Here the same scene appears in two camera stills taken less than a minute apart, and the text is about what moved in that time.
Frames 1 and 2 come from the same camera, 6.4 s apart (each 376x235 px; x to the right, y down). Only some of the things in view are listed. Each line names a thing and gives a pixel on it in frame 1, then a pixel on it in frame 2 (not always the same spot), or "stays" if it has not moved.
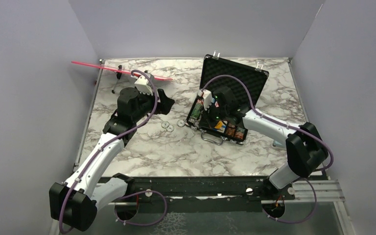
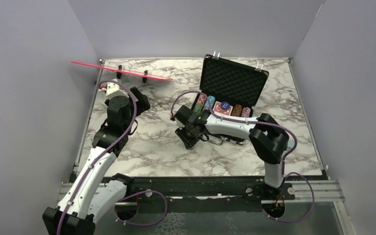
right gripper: x=209 y=122 -> x=188 y=143
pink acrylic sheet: x=134 y=73 stays
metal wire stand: x=119 y=75 stays
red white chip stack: x=196 y=111 stays
